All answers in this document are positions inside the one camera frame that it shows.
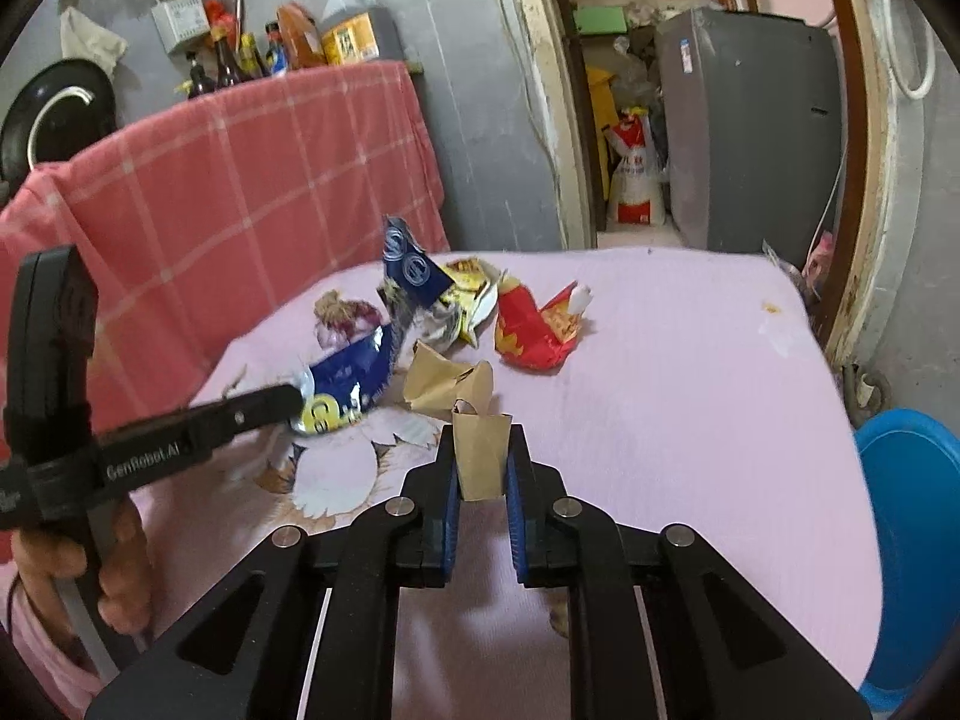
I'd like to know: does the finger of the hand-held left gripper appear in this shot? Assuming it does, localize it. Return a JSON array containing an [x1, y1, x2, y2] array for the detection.
[[191, 382, 305, 452]]

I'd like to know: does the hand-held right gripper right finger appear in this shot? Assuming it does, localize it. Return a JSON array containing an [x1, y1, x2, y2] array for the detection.
[[504, 424, 875, 720]]

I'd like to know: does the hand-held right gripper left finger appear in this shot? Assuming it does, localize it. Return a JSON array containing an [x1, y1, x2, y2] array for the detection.
[[86, 424, 462, 720]]

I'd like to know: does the brown paper piece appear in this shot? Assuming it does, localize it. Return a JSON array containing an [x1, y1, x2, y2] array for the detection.
[[451, 401, 512, 502]]

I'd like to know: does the blue snack wrapper yellow logo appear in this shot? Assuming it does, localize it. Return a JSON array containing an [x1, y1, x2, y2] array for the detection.
[[289, 322, 398, 437]]

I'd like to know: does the yellow snack packet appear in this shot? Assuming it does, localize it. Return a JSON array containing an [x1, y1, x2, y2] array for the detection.
[[442, 259, 502, 350]]

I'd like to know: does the blue plastic basin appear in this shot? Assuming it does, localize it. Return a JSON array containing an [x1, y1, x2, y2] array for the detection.
[[855, 409, 960, 713]]

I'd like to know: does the purple onion print wrapper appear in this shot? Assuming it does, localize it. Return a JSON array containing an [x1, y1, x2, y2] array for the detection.
[[313, 291, 385, 350]]

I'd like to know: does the crumpled brown paper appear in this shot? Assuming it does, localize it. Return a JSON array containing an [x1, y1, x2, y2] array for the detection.
[[403, 340, 496, 417]]

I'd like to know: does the red snack packet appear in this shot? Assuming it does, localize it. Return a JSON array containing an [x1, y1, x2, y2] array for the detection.
[[493, 277, 593, 372]]

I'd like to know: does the pink floral sheet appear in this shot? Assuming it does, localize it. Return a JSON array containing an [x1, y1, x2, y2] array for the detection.
[[139, 246, 882, 720]]

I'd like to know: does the dark blue foil wrapper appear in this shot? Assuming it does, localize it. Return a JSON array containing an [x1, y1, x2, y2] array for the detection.
[[375, 216, 470, 353]]

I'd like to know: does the red checked cloth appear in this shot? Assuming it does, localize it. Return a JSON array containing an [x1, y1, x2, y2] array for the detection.
[[0, 60, 451, 466]]

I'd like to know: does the black pan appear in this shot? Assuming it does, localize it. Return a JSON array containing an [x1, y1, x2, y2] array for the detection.
[[0, 58, 119, 188]]

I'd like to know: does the dark glass bottle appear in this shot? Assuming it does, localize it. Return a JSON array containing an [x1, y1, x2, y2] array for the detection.
[[216, 37, 245, 87], [187, 51, 218, 98]]

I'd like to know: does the white hanging cloth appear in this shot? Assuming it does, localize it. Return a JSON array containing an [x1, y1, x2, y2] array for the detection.
[[60, 7, 128, 76]]

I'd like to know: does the white red rice bag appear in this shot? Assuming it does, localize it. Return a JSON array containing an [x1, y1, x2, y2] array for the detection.
[[606, 109, 668, 226]]

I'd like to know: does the orange brown bottle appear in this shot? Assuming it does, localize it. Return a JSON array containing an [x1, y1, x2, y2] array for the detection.
[[276, 4, 327, 70]]

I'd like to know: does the large dark oil jug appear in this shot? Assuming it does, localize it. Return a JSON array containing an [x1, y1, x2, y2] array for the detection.
[[321, 0, 406, 67]]

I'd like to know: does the yellow plastic container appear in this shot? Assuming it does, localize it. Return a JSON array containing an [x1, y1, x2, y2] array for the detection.
[[585, 66, 622, 200]]

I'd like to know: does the grey appliance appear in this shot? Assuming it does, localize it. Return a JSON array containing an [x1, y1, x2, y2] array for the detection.
[[656, 6, 845, 248]]

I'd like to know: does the green box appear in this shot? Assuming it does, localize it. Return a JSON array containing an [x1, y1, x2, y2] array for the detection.
[[574, 6, 627, 37]]

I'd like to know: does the white wall box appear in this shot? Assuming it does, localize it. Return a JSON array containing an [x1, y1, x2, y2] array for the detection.
[[150, 0, 207, 53]]

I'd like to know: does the white hose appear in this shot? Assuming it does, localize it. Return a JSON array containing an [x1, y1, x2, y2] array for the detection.
[[877, 0, 938, 100]]

